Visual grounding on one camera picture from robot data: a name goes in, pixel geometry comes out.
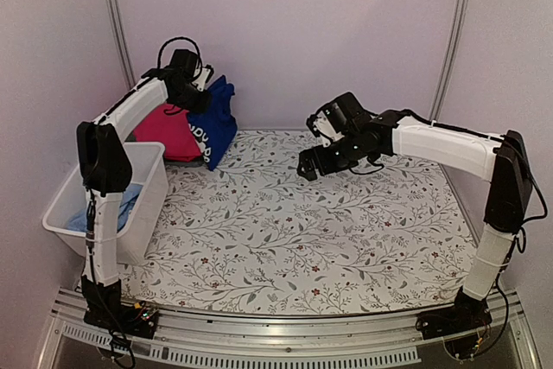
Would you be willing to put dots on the aluminium front rail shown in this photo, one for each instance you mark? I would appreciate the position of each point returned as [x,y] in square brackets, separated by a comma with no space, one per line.
[203,339]

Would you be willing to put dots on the light blue garment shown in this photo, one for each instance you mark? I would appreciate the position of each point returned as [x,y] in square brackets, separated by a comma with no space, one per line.
[78,222]

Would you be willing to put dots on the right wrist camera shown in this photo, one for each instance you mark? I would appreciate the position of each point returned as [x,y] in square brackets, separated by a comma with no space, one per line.
[321,128]

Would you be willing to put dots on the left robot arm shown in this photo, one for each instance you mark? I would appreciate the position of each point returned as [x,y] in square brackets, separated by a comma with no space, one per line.
[106,170]

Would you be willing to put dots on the folded grey garment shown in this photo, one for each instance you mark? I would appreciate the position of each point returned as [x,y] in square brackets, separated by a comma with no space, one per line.
[195,163]

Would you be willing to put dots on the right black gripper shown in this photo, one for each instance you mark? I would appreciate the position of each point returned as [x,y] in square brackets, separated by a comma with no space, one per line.
[305,159]

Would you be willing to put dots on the floral table cloth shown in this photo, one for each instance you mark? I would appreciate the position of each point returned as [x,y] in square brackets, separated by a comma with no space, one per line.
[253,237]

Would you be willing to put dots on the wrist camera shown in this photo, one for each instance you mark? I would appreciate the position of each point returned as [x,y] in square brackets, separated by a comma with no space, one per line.
[202,76]
[321,128]

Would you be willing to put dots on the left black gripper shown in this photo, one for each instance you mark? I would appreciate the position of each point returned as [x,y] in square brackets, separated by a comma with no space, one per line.
[202,107]

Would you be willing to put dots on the left aluminium frame post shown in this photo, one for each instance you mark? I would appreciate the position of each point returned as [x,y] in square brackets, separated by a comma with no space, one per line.
[121,44]

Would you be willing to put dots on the white plastic laundry bin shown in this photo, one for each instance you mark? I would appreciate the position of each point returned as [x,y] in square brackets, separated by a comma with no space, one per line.
[148,171]

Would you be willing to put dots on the blue t-shirt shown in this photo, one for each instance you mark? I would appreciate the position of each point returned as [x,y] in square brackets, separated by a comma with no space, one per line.
[215,129]

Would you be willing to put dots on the right aluminium frame post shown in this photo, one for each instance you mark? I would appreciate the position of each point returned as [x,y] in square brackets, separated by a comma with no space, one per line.
[454,40]

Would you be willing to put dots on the folded pink garment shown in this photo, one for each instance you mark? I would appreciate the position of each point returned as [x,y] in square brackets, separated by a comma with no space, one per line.
[169,126]

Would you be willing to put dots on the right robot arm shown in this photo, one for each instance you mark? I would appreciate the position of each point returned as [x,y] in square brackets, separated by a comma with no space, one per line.
[350,133]

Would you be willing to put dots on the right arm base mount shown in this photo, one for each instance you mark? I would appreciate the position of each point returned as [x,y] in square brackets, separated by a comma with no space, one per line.
[465,314]

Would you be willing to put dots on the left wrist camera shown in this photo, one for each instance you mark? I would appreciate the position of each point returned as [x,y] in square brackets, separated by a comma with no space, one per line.
[202,76]

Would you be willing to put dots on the aluminium frame post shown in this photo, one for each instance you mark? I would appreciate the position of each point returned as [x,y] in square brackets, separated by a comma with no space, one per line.
[454,40]
[121,44]

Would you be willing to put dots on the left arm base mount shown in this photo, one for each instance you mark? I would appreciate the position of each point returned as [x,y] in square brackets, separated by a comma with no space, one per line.
[139,320]

